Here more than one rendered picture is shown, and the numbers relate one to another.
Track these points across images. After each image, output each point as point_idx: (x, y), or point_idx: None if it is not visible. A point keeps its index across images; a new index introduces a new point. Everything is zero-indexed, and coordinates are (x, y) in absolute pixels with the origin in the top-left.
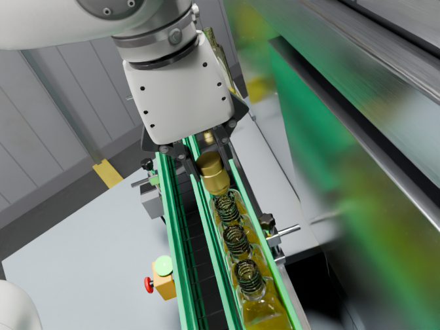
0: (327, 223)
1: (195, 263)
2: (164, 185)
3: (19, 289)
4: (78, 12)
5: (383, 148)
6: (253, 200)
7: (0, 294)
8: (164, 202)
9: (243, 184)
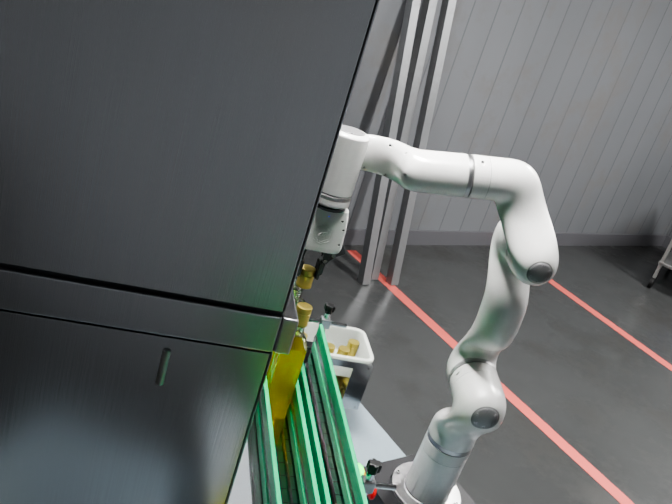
0: None
1: (321, 434)
2: (353, 460)
3: (464, 404)
4: None
5: None
6: (252, 460)
7: (469, 387)
8: (351, 442)
9: (257, 483)
